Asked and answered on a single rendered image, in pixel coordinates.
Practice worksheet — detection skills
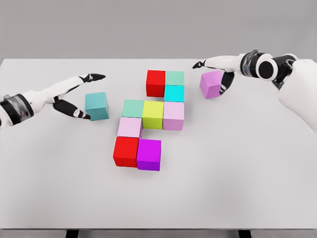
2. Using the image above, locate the pale pink block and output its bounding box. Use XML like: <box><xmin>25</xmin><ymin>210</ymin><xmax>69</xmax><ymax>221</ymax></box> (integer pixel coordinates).
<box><xmin>116</xmin><ymin>117</ymin><xmax>143</xmax><ymax>138</ymax></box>

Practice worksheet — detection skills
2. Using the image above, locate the violet pink block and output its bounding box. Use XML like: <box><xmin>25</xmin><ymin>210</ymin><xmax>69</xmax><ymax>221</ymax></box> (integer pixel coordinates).
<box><xmin>199</xmin><ymin>70</ymin><xmax>224</xmax><ymax>100</ymax></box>

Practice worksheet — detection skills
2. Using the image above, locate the magenta block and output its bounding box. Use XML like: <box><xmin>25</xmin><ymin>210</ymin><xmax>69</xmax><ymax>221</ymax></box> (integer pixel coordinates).
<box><xmin>136</xmin><ymin>138</ymin><xmax>162</xmax><ymax>172</ymax></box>

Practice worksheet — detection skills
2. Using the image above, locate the yellow-green block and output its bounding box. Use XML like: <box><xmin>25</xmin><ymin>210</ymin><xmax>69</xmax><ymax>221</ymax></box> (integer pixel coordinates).
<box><xmin>142</xmin><ymin>100</ymin><xmax>164</xmax><ymax>130</ymax></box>

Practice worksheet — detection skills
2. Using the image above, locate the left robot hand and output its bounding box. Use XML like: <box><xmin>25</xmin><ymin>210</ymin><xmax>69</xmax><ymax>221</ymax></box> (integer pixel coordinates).
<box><xmin>48</xmin><ymin>73</ymin><xmax>106</xmax><ymax>121</ymax></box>

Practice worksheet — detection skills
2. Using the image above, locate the mint green block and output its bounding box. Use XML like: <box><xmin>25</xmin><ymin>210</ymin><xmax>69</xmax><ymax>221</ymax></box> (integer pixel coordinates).
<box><xmin>165</xmin><ymin>70</ymin><xmax>185</xmax><ymax>87</ymax></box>
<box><xmin>121</xmin><ymin>99</ymin><xmax>145</xmax><ymax>119</ymax></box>

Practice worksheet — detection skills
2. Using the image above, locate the cyan block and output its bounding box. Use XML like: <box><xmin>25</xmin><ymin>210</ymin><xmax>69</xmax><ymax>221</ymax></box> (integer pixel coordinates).
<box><xmin>163</xmin><ymin>84</ymin><xmax>186</xmax><ymax>103</ymax></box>

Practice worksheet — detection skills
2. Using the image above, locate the teal block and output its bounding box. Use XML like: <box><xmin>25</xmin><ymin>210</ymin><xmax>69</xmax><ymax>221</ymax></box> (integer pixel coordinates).
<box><xmin>85</xmin><ymin>92</ymin><xmax>110</xmax><ymax>122</ymax></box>

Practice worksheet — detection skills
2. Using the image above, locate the lilac block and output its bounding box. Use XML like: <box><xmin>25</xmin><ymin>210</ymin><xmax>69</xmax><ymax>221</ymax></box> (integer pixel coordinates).
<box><xmin>162</xmin><ymin>101</ymin><xmax>185</xmax><ymax>131</ymax></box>

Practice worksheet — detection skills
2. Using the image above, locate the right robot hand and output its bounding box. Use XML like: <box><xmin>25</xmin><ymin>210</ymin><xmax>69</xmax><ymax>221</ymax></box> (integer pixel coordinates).
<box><xmin>192</xmin><ymin>54</ymin><xmax>238</xmax><ymax>97</ymax></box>

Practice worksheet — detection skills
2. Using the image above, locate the red block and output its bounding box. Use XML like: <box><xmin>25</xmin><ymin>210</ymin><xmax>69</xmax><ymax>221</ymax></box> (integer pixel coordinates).
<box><xmin>146</xmin><ymin>69</ymin><xmax>166</xmax><ymax>98</ymax></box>
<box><xmin>112</xmin><ymin>136</ymin><xmax>140</xmax><ymax>168</ymax></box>

